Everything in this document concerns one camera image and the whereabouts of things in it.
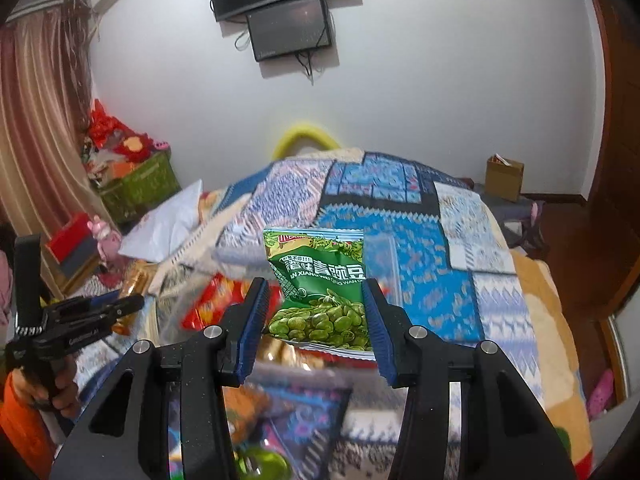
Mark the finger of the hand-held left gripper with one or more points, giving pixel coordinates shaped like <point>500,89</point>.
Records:
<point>102,301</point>
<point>132,302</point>

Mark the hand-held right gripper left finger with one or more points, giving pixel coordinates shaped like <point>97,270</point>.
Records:
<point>252,330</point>

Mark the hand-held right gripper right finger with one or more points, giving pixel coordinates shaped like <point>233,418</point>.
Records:
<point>377,330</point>

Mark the clear plastic container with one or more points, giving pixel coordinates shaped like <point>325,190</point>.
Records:
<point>385,270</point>

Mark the green pea snack packet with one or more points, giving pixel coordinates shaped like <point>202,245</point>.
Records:
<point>320,270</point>

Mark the person's left forearm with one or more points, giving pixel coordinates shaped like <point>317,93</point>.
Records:
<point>25,425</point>

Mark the pile of assorted snacks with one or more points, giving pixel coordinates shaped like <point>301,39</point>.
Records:
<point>245,410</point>

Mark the person's left hand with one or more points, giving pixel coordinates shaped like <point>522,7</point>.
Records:
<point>65,390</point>

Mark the pink doll toy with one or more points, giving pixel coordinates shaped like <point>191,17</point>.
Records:
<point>105,240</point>

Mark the red flat box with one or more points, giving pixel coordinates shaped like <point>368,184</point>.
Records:
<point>70,242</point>

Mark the white pillow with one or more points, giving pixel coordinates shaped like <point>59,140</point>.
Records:
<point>160,225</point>

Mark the green storage basket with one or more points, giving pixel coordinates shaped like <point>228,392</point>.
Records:
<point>142,190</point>

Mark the tan fleece blanket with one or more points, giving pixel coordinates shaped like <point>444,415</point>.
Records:
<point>550,320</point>

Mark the striped brown curtain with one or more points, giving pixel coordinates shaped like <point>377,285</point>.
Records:
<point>40,125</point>

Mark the small cardboard box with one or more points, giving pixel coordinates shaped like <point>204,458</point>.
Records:
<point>505,180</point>

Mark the pink slipper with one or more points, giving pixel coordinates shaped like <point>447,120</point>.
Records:
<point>600,394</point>
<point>536,212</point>

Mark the yellow foam tube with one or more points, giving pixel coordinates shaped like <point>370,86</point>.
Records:
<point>300,129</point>

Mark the brown wooden door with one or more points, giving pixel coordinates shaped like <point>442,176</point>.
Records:
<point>617,110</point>

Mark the small black wall monitor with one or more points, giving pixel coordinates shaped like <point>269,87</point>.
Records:
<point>290,30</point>

